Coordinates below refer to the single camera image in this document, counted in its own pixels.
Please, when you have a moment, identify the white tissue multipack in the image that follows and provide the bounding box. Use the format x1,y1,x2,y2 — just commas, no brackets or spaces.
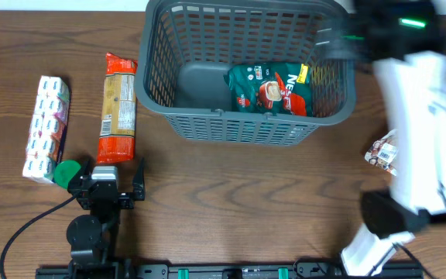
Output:
22,75,70,184

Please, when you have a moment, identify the grey plastic lattice basket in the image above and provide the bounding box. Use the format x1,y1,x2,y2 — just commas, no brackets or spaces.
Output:
135,0,355,146

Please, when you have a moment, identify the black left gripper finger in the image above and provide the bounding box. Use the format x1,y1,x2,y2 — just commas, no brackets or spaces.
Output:
74,159,91,184
132,158,145,194

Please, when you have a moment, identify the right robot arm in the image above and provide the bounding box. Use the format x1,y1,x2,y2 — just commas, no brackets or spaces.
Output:
319,0,446,278

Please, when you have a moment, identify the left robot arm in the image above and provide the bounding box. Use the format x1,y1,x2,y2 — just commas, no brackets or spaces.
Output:
67,160,146,278

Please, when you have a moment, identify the green Nescafe coffee bag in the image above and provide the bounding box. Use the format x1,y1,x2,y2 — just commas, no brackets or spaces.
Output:
224,62,313,116

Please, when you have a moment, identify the beige brown snack pouch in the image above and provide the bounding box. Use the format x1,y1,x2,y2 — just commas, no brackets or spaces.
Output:
364,129,398,176

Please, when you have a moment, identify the black mounting rail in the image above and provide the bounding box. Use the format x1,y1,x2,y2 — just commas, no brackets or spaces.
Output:
35,259,424,279

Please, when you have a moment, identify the orange biscuit package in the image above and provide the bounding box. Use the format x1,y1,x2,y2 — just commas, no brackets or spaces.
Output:
97,53,137,164

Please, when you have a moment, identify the green lid jar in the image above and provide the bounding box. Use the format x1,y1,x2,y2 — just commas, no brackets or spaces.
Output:
53,160,81,189

